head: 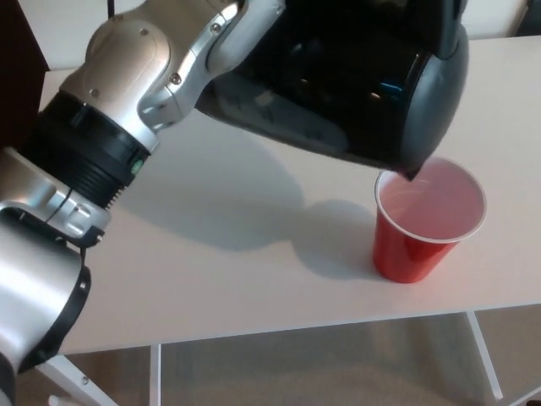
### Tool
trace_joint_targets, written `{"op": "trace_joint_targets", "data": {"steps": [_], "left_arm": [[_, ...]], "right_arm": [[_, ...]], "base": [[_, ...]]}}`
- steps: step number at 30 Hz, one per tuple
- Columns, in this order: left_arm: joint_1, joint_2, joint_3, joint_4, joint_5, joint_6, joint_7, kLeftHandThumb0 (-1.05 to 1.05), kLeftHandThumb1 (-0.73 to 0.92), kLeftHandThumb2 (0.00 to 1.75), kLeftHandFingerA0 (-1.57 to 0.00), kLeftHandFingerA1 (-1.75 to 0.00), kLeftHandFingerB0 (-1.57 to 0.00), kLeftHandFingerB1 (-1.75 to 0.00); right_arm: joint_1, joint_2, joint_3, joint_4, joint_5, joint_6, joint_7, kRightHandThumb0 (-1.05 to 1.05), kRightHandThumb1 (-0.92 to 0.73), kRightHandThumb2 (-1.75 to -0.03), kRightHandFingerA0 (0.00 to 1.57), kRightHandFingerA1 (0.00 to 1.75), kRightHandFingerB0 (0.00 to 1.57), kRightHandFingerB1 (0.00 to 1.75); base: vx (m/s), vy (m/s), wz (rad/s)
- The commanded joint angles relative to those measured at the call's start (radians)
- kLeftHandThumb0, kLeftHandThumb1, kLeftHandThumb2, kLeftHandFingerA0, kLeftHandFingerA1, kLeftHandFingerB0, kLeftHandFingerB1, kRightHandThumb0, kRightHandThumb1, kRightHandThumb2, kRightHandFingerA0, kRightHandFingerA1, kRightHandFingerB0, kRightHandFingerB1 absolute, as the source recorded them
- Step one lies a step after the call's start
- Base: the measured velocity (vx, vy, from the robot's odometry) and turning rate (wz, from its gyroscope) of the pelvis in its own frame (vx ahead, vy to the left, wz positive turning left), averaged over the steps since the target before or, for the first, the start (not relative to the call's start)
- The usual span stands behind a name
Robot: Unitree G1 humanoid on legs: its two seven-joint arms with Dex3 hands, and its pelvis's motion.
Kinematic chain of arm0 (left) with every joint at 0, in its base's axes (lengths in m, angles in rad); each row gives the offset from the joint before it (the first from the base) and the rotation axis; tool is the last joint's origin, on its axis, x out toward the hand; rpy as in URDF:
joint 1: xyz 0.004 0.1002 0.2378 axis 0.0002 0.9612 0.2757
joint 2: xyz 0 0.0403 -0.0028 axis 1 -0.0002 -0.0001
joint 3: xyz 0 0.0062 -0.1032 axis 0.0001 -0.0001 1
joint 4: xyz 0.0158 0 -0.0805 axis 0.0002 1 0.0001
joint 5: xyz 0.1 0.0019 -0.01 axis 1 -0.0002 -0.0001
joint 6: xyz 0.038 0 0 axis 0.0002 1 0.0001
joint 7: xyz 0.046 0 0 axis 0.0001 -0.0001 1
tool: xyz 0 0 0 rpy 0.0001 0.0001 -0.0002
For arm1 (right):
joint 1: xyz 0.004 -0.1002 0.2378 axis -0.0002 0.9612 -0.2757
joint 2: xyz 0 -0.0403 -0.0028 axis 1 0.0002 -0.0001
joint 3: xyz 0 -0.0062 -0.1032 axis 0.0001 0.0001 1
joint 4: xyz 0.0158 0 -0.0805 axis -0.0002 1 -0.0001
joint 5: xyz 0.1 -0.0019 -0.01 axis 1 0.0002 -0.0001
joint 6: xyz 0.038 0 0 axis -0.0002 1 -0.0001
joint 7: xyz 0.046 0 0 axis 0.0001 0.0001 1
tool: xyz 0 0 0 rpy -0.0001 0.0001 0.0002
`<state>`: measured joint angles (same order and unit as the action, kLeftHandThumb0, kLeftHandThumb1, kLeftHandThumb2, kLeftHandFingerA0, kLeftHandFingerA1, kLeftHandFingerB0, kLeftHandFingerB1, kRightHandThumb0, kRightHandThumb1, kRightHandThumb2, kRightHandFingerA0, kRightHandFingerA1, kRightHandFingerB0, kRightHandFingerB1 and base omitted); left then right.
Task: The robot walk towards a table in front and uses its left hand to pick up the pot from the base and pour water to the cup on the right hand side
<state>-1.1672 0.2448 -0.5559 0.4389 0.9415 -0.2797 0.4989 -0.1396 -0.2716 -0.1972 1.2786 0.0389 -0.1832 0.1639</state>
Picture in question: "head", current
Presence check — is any black electric kettle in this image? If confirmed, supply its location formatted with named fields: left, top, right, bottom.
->
left=197, top=0, right=472, bottom=184

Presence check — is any red plastic cup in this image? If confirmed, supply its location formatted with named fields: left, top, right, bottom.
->
left=372, top=156, right=489, bottom=286

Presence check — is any white metal-framed table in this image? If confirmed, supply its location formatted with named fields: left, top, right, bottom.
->
left=32, top=33, right=541, bottom=406

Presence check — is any dark brown door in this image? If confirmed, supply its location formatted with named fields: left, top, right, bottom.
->
left=0, top=0, right=50, bottom=150

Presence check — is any white cabinet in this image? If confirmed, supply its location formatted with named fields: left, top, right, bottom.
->
left=37, top=0, right=541, bottom=71

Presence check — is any black cabinet handle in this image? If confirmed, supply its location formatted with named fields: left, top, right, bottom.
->
left=516, top=0, right=541, bottom=37

